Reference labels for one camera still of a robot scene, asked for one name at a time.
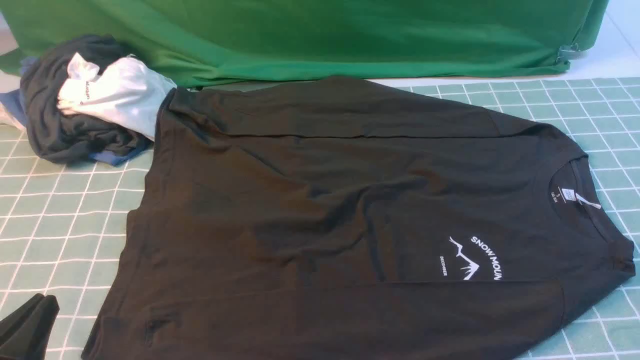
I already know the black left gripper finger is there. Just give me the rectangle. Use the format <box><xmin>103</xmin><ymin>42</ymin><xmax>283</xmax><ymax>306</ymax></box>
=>
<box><xmin>0</xmin><ymin>294</ymin><xmax>46</xmax><ymax>357</ymax></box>
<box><xmin>14</xmin><ymin>296</ymin><xmax>60</xmax><ymax>360</ymax></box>

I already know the dark gray long-sleeved shirt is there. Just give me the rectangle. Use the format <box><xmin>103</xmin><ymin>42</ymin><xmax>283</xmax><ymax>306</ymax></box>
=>
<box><xmin>81</xmin><ymin>76</ymin><xmax>636</xmax><ymax>360</ymax></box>

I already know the white crumpled shirt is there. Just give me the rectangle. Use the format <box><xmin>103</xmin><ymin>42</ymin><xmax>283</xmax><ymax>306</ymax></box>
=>
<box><xmin>57</xmin><ymin>52</ymin><xmax>177</xmax><ymax>141</ymax></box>

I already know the green grid table mat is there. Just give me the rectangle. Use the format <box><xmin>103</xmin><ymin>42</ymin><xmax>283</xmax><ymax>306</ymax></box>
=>
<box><xmin>0</xmin><ymin>76</ymin><xmax>640</xmax><ymax>360</ymax></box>

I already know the dark gray crumpled garment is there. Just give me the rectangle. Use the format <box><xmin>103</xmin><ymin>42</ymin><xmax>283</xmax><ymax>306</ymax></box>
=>
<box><xmin>20</xmin><ymin>34</ymin><xmax>151</xmax><ymax>166</ymax></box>

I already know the blue crumpled garment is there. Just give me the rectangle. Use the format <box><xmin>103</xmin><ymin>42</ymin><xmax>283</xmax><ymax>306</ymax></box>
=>
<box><xmin>0</xmin><ymin>56</ymin><xmax>151</xmax><ymax>167</ymax></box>

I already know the green backdrop cloth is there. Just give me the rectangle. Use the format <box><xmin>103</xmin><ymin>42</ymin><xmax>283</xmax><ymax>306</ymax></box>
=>
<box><xmin>1</xmin><ymin>0</ymin><xmax>608</xmax><ymax>87</ymax></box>

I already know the metal binder clip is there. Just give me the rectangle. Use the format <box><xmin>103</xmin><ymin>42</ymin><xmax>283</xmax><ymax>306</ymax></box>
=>
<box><xmin>556</xmin><ymin>43</ymin><xmax>583</xmax><ymax>64</ymax></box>

